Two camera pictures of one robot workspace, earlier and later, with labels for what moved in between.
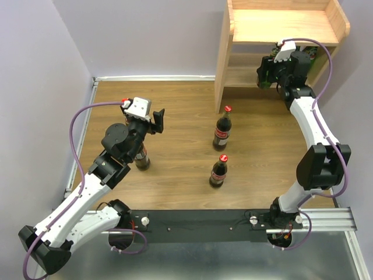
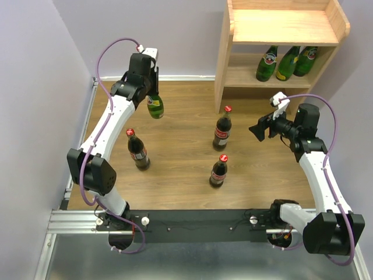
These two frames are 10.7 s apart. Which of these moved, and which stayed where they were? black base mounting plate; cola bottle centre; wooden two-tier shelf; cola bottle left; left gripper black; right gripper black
Moved: right gripper black; left gripper black
Stayed: wooden two-tier shelf; cola bottle left; black base mounting plate; cola bottle centre
